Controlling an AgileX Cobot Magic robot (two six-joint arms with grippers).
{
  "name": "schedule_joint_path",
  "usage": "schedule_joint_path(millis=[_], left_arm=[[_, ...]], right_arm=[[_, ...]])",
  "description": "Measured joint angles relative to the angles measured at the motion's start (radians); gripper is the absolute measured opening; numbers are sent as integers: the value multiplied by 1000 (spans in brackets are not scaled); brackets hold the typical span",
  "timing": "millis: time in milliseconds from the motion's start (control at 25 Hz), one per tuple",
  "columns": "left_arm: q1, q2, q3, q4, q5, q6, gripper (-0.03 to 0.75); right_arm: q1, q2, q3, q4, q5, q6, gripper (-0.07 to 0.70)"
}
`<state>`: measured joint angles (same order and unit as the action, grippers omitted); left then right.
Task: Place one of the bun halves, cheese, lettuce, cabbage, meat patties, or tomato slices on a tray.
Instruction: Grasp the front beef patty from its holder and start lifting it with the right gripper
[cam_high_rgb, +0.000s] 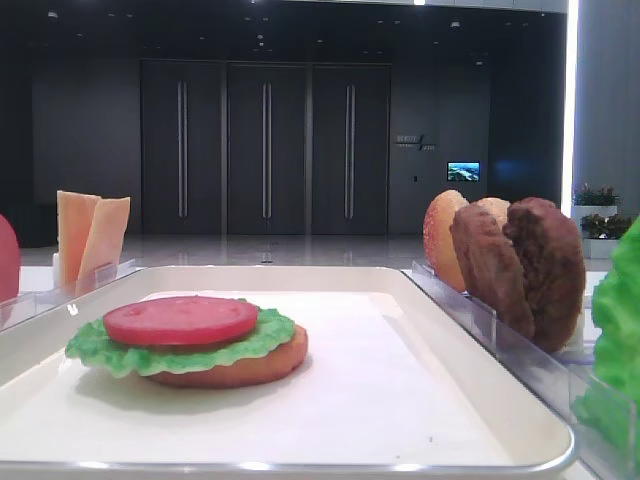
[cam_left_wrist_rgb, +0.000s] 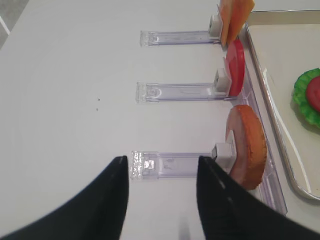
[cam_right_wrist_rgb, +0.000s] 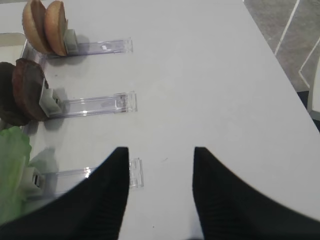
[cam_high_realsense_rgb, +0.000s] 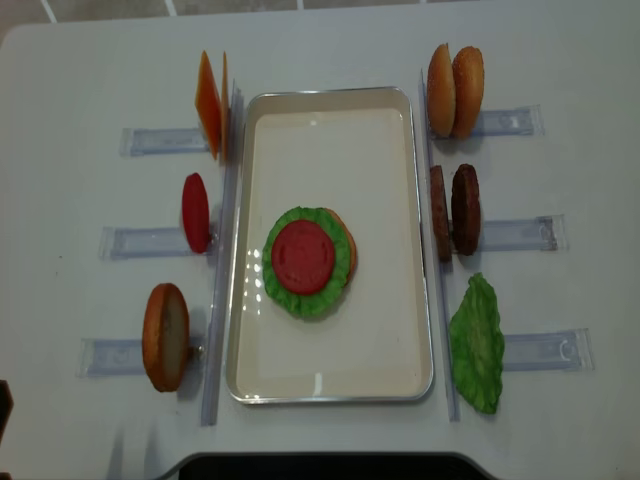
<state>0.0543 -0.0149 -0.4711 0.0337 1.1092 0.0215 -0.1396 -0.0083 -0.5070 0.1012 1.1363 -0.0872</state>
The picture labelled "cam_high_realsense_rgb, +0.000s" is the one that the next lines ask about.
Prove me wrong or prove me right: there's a green lettuce leaf on stack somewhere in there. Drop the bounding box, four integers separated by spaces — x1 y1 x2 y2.
262 207 350 319

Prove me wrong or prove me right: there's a red tomato slice on stack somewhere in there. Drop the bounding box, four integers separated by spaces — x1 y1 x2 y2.
270 219 335 296

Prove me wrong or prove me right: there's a bottom bun under lettuce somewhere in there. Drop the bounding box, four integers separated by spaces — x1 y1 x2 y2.
324 207 358 287

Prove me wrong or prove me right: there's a standing red tomato slice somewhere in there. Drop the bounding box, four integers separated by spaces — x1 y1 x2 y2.
182 173 211 254

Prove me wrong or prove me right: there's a dark brown meat patty right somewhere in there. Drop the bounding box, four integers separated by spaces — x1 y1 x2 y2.
451 164 482 256

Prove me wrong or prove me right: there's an orange cheese slice left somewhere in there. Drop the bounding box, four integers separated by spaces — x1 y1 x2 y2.
195 51 222 158

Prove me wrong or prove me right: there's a standing green lettuce leaf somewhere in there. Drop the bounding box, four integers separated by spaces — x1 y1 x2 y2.
449 273 505 415

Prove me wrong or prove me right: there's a white rectangular metal tray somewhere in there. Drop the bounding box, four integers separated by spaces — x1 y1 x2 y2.
226 87 433 404

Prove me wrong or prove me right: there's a standing bun half left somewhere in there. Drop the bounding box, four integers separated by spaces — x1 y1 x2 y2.
142 283 190 392

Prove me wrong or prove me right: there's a plain bun half top right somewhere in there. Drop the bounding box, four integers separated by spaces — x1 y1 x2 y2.
426 44 456 137

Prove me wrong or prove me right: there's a black base at bottom edge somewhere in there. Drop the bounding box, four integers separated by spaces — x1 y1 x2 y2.
168 453 493 479

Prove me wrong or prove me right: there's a sesame bun half top right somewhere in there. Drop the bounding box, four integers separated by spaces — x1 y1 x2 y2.
452 46 484 139

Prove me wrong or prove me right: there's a brown object at left edge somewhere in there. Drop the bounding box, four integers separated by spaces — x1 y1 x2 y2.
0 380 14 440

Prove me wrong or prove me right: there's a clear acrylic holder left rail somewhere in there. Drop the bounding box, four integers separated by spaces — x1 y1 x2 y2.
200 81 245 427

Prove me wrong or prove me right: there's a clear acrylic holder rail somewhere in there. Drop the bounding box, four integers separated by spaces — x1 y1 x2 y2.
419 67 460 422
200 81 245 427

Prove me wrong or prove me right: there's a clear acrylic holder right rail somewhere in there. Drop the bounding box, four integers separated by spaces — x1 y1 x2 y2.
419 67 460 422

